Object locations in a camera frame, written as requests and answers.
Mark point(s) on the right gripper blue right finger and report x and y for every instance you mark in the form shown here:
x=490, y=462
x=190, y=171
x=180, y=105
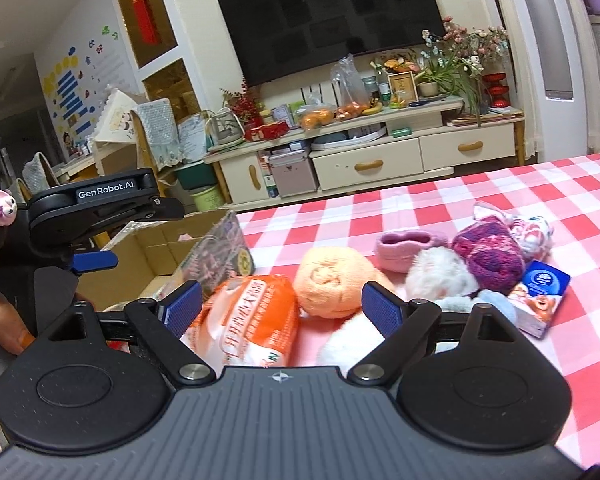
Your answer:
x=409, y=330

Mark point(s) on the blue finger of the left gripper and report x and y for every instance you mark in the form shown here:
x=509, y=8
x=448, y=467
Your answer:
x=87, y=262

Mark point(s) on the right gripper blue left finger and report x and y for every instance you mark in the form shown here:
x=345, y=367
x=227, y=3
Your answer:
x=157, y=327

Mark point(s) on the small pink cat charm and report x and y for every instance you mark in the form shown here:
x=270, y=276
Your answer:
x=8, y=209

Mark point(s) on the cardboard box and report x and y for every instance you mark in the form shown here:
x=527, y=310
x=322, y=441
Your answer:
x=148, y=254

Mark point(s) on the floral packaging bag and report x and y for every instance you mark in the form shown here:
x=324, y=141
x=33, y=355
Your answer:
x=218, y=250

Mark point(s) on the orange tissue pack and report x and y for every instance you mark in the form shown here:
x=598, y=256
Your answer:
x=248, y=321

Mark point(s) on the pink knitted sock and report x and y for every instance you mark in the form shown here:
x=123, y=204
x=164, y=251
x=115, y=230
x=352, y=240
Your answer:
x=395, y=251

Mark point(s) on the orange rolled towel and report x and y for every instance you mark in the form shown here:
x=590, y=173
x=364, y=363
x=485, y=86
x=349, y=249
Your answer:
x=330, y=280

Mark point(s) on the wooden chair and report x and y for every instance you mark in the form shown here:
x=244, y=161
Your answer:
x=113, y=157

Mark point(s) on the purple crocheted item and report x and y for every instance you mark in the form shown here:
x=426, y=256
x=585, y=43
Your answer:
x=492, y=255

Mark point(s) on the green bin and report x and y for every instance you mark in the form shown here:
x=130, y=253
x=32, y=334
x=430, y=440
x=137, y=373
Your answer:
x=207, y=198

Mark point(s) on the blue tissue pack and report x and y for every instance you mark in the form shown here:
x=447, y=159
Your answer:
x=537, y=296

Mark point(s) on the white pink patterned cloth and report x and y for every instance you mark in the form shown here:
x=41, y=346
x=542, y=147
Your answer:
x=534, y=235

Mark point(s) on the pink storage box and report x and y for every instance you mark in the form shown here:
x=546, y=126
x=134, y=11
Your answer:
x=293, y=173

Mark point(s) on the cream TV cabinet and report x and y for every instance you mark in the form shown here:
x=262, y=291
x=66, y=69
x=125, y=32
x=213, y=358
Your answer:
x=392, y=147

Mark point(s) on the red gift box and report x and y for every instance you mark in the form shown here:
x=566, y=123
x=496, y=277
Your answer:
x=267, y=132

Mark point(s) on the red berry plant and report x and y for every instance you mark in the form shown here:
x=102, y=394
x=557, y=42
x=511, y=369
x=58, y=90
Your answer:
x=245, y=104

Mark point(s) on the red white checkered tablecloth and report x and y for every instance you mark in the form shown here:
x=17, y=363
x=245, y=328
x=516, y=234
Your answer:
x=566, y=194

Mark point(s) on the bag of oranges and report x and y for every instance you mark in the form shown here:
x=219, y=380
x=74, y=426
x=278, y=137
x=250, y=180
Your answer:
x=315, y=119

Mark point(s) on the framed picture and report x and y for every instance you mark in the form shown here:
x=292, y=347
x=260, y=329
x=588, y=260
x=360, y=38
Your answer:
x=403, y=88

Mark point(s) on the clear plastic bag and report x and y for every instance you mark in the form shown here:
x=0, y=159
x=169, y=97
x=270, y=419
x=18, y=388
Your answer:
x=348, y=81

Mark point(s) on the red lantern ornament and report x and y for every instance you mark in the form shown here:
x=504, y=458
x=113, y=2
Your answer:
x=496, y=89

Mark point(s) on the potted flower plant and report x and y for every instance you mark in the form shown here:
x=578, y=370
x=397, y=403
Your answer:
x=456, y=59

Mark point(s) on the black flat television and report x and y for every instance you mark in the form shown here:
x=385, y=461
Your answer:
x=277, y=38

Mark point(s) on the white standing air conditioner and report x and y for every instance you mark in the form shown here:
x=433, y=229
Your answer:
x=551, y=83

